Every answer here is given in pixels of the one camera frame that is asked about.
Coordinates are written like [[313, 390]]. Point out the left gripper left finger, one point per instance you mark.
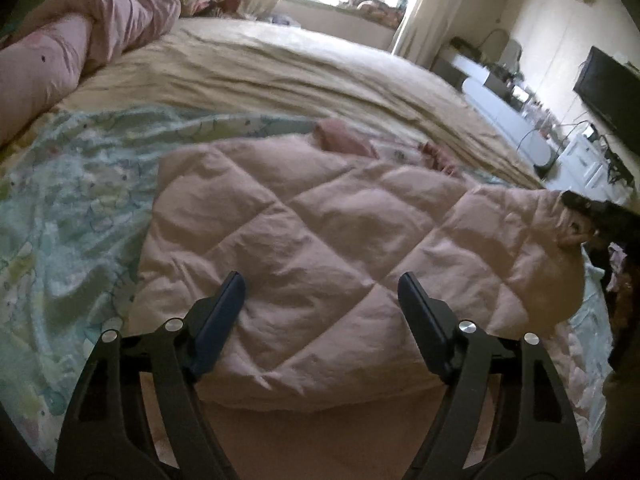
[[106, 432]]

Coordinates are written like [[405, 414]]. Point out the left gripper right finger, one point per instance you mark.
[[534, 434]]

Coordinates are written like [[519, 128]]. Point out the pink quilted coat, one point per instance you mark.
[[321, 239]]

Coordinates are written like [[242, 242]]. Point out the person's right hand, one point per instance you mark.
[[574, 229]]

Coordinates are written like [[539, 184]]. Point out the white dresser with drawers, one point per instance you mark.
[[582, 168]]

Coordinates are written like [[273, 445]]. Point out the white rounded side cabinet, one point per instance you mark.
[[488, 95]]

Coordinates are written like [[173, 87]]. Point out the black television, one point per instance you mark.
[[611, 90]]

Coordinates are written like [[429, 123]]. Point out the green cartoon print bedsheet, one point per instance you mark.
[[75, 211]]

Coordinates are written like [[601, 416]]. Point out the cream window curtain right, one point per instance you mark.
[[423, 29]]

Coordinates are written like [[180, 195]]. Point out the items on window sill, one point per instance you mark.
[[376, 10]]

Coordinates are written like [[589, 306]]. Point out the rolled pink duvet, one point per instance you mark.
[[61, 41]]

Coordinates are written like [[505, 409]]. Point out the tan bed blanket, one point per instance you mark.
[[232, 66]]

